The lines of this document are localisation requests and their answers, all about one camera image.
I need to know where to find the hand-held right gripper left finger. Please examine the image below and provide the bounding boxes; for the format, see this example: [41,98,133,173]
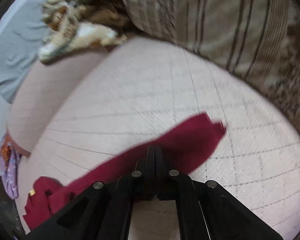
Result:
[25,145,156,240]

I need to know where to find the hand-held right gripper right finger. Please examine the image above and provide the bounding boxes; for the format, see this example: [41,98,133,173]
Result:
[155,145,283,240]

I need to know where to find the dark red garment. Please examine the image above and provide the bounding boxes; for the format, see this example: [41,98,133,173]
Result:
[22,113,227,230]

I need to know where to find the pink checked bed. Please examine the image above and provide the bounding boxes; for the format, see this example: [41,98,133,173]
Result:
[6,36,300,240]

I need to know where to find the purple floral cloth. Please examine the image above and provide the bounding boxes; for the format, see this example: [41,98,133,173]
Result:
[0,134,23,200]

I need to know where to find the tiger print fluffy blanket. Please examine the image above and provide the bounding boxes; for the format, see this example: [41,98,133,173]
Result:
[37,0,128,63]

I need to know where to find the grey bed sheet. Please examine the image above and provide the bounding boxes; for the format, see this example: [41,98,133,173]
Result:
[0,0,56,104]

